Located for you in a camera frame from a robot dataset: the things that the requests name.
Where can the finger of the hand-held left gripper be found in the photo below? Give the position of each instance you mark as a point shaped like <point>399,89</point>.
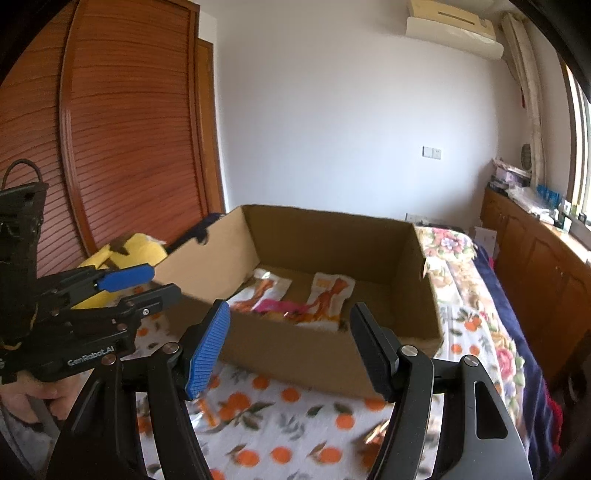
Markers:
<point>127,277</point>
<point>152,297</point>

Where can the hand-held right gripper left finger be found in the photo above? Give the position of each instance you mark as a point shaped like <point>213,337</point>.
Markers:
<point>207,355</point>

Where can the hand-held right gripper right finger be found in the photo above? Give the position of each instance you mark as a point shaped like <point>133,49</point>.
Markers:
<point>375,357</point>

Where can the white chicken foot packet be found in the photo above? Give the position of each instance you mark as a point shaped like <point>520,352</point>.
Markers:
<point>328,295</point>

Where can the cardboard box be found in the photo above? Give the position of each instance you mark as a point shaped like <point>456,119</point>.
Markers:
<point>295,355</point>

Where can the silver foil snack packet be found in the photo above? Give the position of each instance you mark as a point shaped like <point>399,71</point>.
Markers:
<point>375,438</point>

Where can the large chicken foot packet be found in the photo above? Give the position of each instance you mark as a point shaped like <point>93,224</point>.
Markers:
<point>258,290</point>

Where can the pink snack packet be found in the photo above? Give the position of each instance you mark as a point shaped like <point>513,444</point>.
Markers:
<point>277,305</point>

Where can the person's left hand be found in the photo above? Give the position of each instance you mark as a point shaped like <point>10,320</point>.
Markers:
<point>27,398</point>

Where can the yellow plush toy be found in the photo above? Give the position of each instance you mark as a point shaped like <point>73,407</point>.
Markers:
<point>134,249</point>

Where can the orange print tablecloth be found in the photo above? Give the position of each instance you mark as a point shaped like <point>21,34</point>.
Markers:
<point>286,424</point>

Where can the floral blanket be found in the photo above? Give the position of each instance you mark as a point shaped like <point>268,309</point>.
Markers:
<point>480,295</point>

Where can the wooden slatted wardrobe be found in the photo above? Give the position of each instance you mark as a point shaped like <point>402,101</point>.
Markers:
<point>129,138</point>

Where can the dark blue blanket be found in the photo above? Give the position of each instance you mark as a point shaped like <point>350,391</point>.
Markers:
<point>531,350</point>

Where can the white paper box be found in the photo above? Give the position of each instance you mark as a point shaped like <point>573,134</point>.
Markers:
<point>487,241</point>

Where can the wooden cabinet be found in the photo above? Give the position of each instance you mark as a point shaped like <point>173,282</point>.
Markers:
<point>540,267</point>

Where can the clear plastic bags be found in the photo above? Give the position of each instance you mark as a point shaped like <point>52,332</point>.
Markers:
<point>531,201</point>

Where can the pink boxes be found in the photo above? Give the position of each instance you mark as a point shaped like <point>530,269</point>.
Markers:
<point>508,174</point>

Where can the blue bottles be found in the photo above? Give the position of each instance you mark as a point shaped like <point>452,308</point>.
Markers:
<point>547,194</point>

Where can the round grey fan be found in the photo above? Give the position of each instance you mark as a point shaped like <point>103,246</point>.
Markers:
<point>527,156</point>

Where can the window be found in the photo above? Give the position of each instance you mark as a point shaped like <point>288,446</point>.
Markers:
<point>579,152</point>

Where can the pale curtain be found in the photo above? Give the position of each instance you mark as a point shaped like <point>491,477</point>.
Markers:
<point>526,92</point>

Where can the white wall socket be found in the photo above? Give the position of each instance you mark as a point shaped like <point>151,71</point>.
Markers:
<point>415,217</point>

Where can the white wall switch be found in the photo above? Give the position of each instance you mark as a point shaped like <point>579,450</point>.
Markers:
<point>431,152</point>

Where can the wall air conditioner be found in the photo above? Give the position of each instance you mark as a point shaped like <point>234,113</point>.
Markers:
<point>452,27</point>

